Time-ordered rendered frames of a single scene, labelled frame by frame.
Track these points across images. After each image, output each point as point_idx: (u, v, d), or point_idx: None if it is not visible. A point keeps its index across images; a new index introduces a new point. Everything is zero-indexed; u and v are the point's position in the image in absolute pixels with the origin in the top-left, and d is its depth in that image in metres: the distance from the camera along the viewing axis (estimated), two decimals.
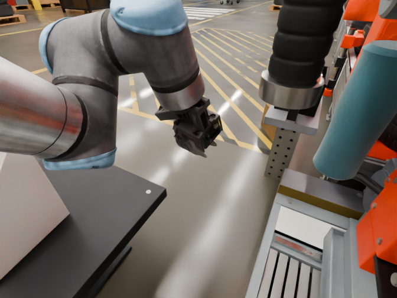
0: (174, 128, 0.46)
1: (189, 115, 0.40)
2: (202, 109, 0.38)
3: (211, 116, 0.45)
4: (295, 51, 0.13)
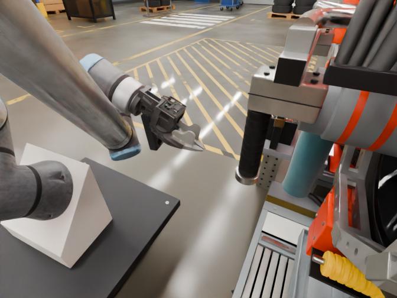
0: (151, 129, 0.55)
1: (144, 102, 0.53)
2: (145, 89, 0.52)
3: None
4: (245, 168, 0.37)
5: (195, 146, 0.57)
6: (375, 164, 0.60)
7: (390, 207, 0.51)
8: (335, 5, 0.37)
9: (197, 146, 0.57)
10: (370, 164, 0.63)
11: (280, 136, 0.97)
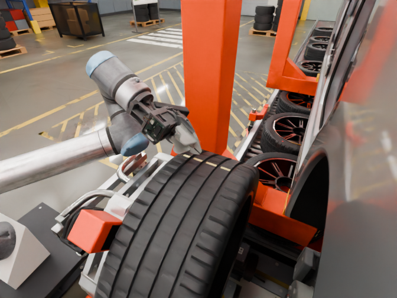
0: None
1: None
2: (129, 109, 0.53)
3: (154, 114, 0.52)
4: None
5: (195, 147, 0.57)
6: None
7: None
8: (117, 174, 0.79)
9: (196, 147, 0.57)
10: None
11: None
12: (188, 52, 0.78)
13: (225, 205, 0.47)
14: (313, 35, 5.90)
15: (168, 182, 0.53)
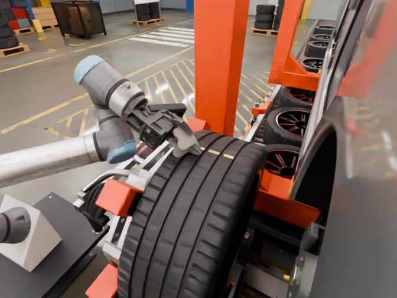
0: None
1: None
2: (124, 119, 0.53)
3: (149, 122, 0.52)
4: (93, 229, 0.83)
5: (195, 147, 0.57)
6: None
7: None
8: None
9: (196, 148, 0.57)
10: None
11: None
12: (199, 40, 0.82)
13: (228, 199, 0.48)
14: (314, 34, 5.94)
15: (171, 177, 0.54)
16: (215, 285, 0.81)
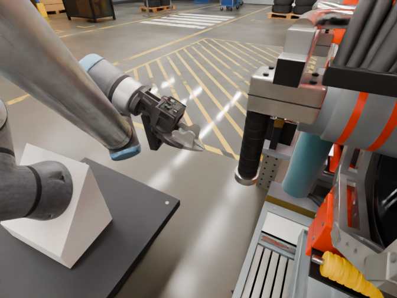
0: (151, 129, 0.55)
1: (144, 102, 0.53)
2: (145, 89, 0.52)
3: None
4: (244, 169, 0.37)
5: (195, 146, 0.57)
6: None
7: (389, 183, 0.55)
8: (334, 6, 0.37)
9: (197, 146, 0.57)
10: None
11: (280, 136, 0.97)
12: None
13: None
14: None
15: None
16: None
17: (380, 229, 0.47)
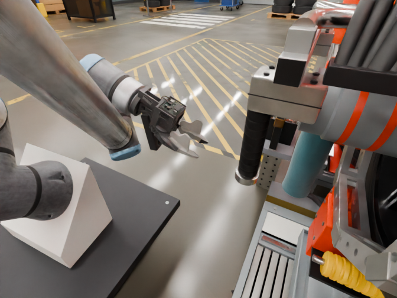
0: (151, 129, 0.55)
1: (144, 102, 0.53)
2: (145, 89, 0.52)
3: None
4: (245, 168, 0.37)
5: (192, 152, 0.55)
6: None
7: (390, 183, 0.55)
8: (335, 5, 0.37)
9: (201, 141, 0.59)
10: None
11: (280, 136, 0.97)
12: None
13: None
14: None
15: None
16: None
17: (381, 229, 0.47)
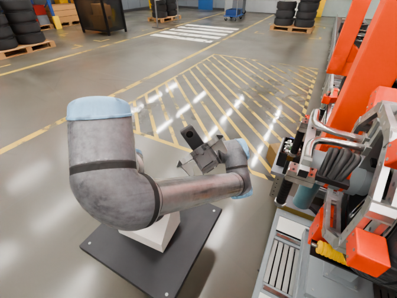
0: None
1: None
2: None
3: (203, 168, 0.70)
4: (280, 200, 0.81)
5: (217, 137, 0.59)
6: None
7: (354, 203, 0.99)
8: (321, 126, 0.81)
9: (180, 162, 0.59)
10: None
11: None
12: (392, 7, 0.80)
13: None
14: (341, 29, 5.92)
15: None
16: None
17: None
